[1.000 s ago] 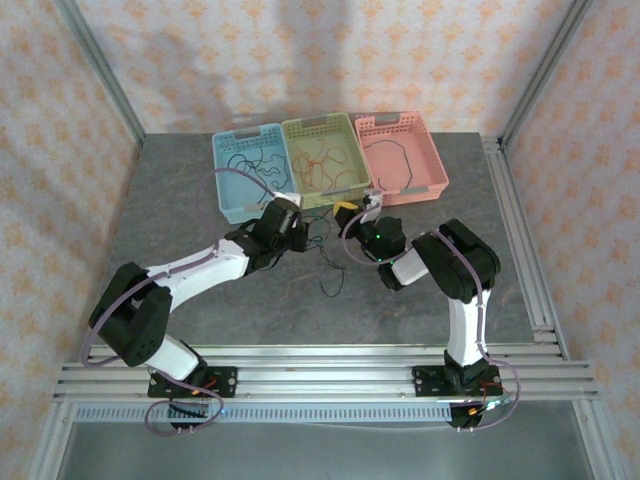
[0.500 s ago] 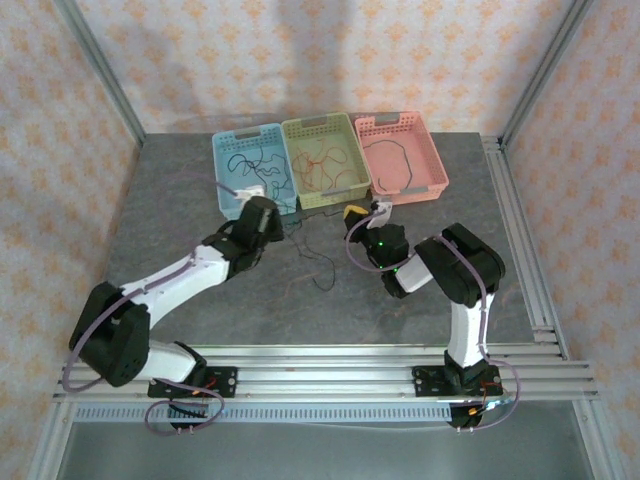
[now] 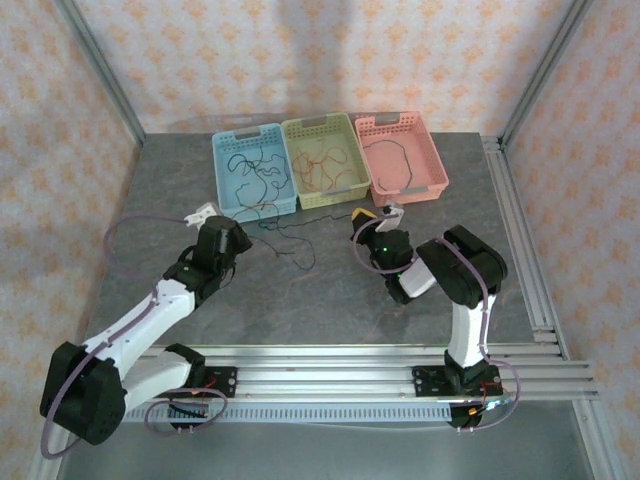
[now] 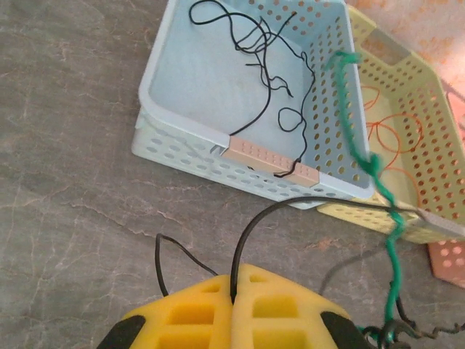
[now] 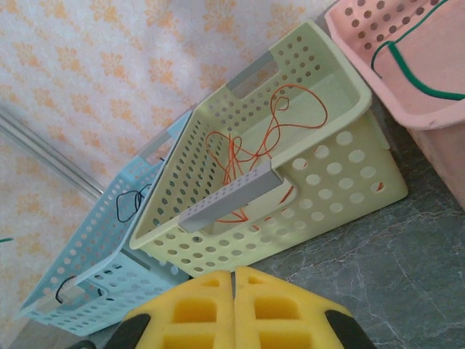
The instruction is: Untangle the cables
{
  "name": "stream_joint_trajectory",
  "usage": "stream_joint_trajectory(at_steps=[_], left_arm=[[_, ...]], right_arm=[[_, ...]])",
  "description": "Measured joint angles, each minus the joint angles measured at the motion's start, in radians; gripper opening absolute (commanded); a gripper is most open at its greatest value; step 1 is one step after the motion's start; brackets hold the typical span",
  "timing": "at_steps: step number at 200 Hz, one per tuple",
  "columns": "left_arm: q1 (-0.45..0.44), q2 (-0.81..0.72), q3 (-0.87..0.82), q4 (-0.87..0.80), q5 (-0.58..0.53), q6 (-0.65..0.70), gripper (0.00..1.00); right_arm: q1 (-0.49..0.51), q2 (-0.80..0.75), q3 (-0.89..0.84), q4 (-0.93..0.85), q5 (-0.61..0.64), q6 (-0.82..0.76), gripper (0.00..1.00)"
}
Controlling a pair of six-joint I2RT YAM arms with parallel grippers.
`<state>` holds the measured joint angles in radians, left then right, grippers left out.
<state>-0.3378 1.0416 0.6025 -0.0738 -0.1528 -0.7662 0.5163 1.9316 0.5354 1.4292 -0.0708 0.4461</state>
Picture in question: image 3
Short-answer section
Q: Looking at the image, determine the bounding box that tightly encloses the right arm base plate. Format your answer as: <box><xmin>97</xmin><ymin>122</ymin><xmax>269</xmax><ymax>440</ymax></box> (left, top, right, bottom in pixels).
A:
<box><xmin>411</xmin><ymin>364</ymin><xmax>503</xmax><ymax>399</ymax></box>

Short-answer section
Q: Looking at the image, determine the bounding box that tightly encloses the aluminium mounting rail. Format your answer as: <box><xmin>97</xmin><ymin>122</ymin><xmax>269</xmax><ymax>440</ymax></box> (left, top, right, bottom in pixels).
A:
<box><xmin>122</xmin><ymin>343</ymin><xmax>600</xmax><ymax>402</ymax></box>

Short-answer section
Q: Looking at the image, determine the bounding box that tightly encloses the small black control board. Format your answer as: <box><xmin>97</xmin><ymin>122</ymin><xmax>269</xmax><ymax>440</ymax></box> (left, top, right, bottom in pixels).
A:
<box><xmin>469</xmin><ymin>397</ymin><xmax>514</xmax><ymax>417</ymax></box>
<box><xmin>167</xmin><ymin>399</ymin><xmax>225</xmax><ymax>420</ymax></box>

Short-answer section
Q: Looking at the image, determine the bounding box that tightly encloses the aluminium side rail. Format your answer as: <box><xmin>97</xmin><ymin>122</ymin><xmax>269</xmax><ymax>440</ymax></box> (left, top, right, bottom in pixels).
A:
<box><xmin>480</xmin><ymin>133</ymin><xmax>571</xmax><ymax>361</ymax></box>

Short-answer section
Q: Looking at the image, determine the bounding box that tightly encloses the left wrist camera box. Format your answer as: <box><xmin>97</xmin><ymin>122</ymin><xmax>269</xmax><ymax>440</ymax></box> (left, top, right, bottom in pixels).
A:
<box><xmin>182</xmin><ymin>200</ymin><xmax>220</xmax><ymax>229</ymax></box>

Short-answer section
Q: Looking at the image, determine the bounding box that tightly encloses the aluminium frame post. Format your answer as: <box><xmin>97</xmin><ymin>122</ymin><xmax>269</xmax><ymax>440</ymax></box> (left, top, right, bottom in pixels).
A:
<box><xmin>53</xmin><ymin>0</ymin><xmax>147</xmax><ymax>147</ymax></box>
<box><xmin>499</xmin><ymin>0</ymin><xmax>597</xmax><ymax>147</ymax></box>

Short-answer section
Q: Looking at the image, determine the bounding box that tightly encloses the green plastic basket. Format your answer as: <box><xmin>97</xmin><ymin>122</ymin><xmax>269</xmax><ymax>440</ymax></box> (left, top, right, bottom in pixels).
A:
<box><xmin>280</xmin><ymin>112</ymin><xmax>372</xmax><ymax>211</ymax></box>

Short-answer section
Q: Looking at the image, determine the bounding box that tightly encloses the blue plastic basket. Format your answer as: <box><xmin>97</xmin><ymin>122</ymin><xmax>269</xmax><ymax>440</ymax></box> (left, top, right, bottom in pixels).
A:
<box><xmin>212</xmin><ymin>122</ymin><xmax>298</xmax><ymax>226</ymax></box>

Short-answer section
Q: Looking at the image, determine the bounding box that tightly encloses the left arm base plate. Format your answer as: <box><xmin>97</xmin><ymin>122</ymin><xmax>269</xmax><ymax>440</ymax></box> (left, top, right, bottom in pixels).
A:
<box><xmin>197</xmin><ymin>366</ymin><xmax>238</xmax><ymax>400</ymax></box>

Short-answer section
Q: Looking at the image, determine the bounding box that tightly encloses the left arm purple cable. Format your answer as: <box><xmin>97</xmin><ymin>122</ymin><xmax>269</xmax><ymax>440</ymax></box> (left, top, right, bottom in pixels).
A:
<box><xmin>40</xmin><ymin>213</ymin><xmax>229</xmax><ymax>459</ymax></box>

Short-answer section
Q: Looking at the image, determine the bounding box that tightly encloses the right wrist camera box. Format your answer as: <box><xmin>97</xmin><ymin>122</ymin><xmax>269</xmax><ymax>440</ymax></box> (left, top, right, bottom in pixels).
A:
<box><xmin>374</xmin><ymin>200</ymin><xmax>406</xmax><ymax>233</ymax></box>

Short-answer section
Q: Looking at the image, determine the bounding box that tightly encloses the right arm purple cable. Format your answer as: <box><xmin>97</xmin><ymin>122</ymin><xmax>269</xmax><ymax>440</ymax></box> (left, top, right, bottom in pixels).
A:
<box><xmin>352</xmin><ymin>215</ymin><xmax>524</xmax><ymax>434</ymax></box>

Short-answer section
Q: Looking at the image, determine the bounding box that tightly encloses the grey slotted cable duct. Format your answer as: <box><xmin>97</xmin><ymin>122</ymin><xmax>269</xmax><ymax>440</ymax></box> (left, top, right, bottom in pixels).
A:
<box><xmin>122</xmin><ymin>402</ymin><xmax>454</xmax><ymax>425</ymax></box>

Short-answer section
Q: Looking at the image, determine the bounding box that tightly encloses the pink plastic basket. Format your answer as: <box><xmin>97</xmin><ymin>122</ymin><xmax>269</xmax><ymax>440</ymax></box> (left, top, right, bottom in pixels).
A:
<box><xmin>353</xmin><ymin>111</ymin><xmax>450</xmax><ymax>208</ymax></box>

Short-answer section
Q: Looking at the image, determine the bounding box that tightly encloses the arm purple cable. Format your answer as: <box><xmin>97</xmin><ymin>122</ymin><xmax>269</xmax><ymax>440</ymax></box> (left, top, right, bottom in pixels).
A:
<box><xmin>40</xmin><ymin>213</ymin><xmax>229</xmax><ymax>459</ymax></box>
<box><xmin>352</xmin><ymin>215</ymin><xmax>524</xmax><ymax>434</ymax></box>

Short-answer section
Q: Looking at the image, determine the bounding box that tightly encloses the aluminium frame leg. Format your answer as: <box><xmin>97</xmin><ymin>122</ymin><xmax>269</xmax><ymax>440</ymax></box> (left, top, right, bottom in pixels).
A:
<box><xmin>572</xmin><ymin>399</ymin><xmax>629</xmax><ymax>480</ymax></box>
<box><xmin>24</xmin><ymin>439</ymin><xmax>66</xmax><ymax>480</ymax></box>

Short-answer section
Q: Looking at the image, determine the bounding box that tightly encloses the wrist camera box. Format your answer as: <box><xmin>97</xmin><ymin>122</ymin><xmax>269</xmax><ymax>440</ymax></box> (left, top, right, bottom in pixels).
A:
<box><xmin>374</xmin><ymin>200</ymin><xmax>406</xmax><ymax>233</ymax></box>
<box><xmin>182</xmin><ymin>200</ymin><xmax>220</xmax><ymax>229</ymax></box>

